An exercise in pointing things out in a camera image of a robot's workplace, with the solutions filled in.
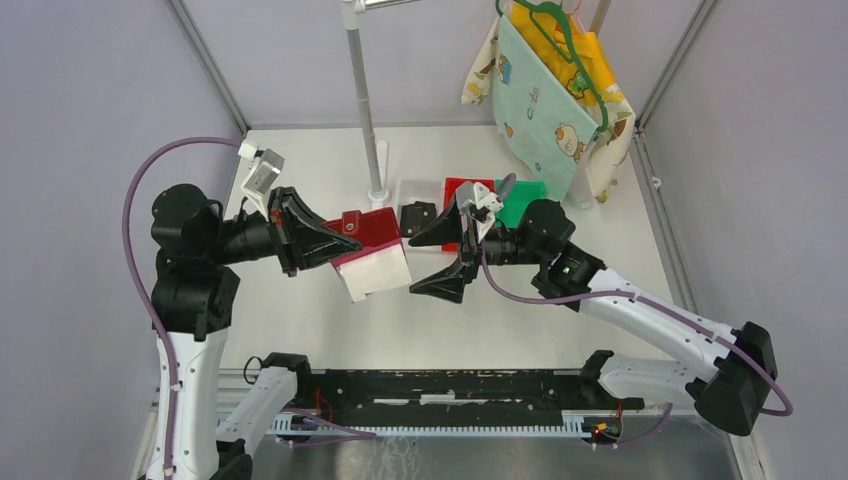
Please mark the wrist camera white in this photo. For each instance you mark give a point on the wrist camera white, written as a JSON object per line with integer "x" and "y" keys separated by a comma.
{"x": 478, "y": 204}
{"x": 264, "y": 167}

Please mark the mint cartoon cloth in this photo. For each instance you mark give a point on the mint cartoon cloth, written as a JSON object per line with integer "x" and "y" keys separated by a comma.
{"x": 542, "y": 124}

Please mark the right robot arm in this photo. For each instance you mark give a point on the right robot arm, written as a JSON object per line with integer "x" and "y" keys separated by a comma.
{"x": 728, "y": 375}

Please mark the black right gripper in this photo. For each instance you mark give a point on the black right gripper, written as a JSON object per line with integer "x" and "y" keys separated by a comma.
{"x": 449, "y": 282}

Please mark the white plastic bin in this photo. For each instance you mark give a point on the white plastic bin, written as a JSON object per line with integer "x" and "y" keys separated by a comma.
{"x": 409, "y": 190}

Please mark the yellow garment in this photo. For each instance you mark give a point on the yellow garment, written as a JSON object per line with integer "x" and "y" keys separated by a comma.
{"x": 573, "y": 55}

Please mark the silver stand pole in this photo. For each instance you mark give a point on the silver stand pole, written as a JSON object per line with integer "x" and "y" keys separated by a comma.
{"x": 351, "y": 11}

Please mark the cream cartoon cloth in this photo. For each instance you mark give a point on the cream cartoon cloth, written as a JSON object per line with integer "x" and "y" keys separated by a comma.
{"x": 596, "y": 176}

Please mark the red leather card holder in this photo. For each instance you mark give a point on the red leather card holder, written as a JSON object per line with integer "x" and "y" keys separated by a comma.
{"x": 381, "y": 264}

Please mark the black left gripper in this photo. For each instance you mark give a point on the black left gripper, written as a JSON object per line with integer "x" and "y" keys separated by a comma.
{"x": 316, "y": 240}

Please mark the black credit cards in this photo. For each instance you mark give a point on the black credit cards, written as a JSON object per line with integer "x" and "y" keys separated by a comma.
{"x": 415, "y": 217}

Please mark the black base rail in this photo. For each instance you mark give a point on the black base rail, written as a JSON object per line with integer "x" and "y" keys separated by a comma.
{"x": 454, "y": 398}

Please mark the white stand base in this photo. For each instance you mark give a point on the white stand base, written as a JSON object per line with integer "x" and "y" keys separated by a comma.
{"x": 377, "y": 157}

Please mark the green clothes hanger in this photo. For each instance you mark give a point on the green clothes hanger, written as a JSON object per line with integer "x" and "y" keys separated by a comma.
{"x": 547, "y": 71}

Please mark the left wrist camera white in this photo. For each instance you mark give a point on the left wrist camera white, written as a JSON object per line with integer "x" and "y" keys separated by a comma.
{"x": 264, "y": 167}

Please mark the green plastic bin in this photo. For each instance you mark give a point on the green plastic bin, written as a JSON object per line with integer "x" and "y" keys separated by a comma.
{"x": 521, "y": 195}

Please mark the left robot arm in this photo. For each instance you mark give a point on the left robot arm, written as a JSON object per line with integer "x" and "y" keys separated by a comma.
{"x": 193, "y": 300}

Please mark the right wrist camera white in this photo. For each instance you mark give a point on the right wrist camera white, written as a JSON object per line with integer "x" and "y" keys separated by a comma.
{"x": 478, "y": 204}

